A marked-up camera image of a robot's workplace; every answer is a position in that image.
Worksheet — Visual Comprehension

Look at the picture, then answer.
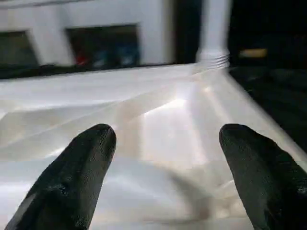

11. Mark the white glass-door cabinet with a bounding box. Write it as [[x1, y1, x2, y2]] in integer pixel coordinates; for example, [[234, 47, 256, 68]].
[[0, 0, 177, 80]]

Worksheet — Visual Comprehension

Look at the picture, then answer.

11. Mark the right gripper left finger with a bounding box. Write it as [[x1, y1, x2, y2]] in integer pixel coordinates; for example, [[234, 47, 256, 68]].
[[4, 124, 118, 230]]

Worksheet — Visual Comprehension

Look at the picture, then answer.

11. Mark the small tan tag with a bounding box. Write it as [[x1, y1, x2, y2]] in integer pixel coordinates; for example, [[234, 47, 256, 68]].
[[239, 48, 267, 59]]

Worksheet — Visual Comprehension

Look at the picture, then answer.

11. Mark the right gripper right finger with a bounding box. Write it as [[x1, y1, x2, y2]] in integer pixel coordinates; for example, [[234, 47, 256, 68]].
[[219, 124, 307, 230]]

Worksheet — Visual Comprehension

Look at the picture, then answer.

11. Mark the white plastic table leg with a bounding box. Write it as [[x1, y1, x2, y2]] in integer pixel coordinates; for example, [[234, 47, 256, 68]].
[[196, 0, 234, 70]]

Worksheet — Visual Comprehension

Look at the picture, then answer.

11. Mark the white plastic table top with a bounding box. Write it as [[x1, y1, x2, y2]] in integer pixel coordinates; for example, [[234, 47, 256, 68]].
[[0, 62, 307, 230]]

